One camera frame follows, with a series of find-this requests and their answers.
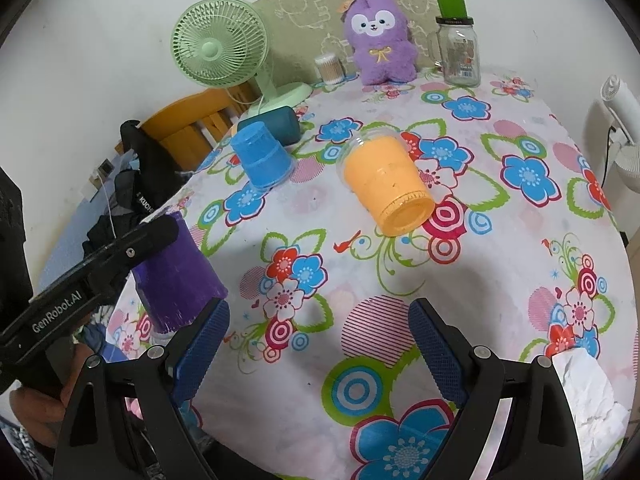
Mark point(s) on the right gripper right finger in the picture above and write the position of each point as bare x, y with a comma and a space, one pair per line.
539, 440

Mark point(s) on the black clothing on chair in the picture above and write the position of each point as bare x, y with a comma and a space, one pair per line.
138, 192

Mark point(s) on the glass jar green lid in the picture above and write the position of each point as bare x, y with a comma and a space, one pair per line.
459, 55

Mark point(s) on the wooden chair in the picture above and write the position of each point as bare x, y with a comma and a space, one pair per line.
191, 127

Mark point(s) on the purple plush toy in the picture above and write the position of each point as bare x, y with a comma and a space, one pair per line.
378, 32

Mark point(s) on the purple plastic cup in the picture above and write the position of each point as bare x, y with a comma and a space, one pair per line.
176, 284

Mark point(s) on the orange plastic cup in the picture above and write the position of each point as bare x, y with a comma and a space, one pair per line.
376, 166

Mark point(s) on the blue plastic cup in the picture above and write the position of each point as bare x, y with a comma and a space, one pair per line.
264, 159

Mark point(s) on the white small fan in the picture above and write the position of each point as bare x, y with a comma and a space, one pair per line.
622, 150

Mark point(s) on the green desk fan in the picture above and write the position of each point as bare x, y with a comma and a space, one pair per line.
221, 44

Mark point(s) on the crumpled white tissue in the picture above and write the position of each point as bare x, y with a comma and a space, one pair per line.
600, 420

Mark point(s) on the left hand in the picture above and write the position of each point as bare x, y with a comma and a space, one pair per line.
37, 412

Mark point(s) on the cotton swab container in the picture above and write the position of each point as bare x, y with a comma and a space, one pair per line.
330, 68

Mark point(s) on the teal cylindrical case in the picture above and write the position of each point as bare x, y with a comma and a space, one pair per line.
282, 123

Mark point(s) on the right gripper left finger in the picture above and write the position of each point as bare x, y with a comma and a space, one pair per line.
122, 415

